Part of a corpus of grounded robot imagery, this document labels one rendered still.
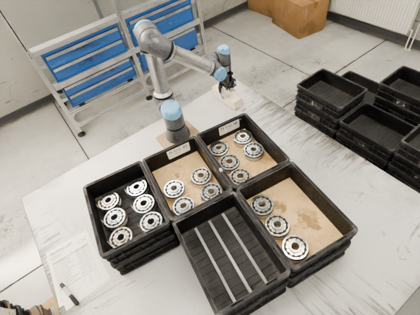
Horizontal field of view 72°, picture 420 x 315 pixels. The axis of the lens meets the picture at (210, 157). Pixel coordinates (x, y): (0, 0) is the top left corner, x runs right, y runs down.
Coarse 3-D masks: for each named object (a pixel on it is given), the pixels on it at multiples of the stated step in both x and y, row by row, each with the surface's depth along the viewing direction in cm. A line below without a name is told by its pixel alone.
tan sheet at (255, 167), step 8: (232, 136) 159; (232, 144) 155; (232, 152) 152; (240, 152) 151; (264, 152) 149; (240, 160) 148; (248, 160) 147; (264, 160) 146; (272, 160) 145; (248, 168) 144; (256, 168) 143; (264, 168) 142
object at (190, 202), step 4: (176, 200) 133; (180, 200) 133; (184, 200) 133; (188, 200) 133; (192, 200) 132; (176, 204) 132; (192, 204) 131; (172, 208) 131; (176, 208) 130; (188, 208) 130; (176, 212) 129; (180, 212) 129
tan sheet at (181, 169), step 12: (192, 156) 154; (168, 168) 150; (180, 168) 149; (192, 168) 148; (156, 180) 146; (168, 180) 145; (180, 180) 144; (216, 180) 142; (192, 192) 139; (168, 204) 136
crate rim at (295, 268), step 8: (280, 168) 129; (296, 168) 128; (264, 176) 127; (304, 176) 124; (248, 184) 127; (312, 184) 121; (240, 192) 123; (320, 192) 118; (328, 200) 116; (248, 208) 118; (336, 208) 113; (256, 216) 115; (344, 216) 110; (352, 224) 108; (352, 232) 106; (272, 240) 108; (336, 240) 105; (344, 240) 105; (280, 248) 106; (328, 248) 103; (320, 256) 104; (288, 264) 102; (296, 264) 101; (304, 264) 101
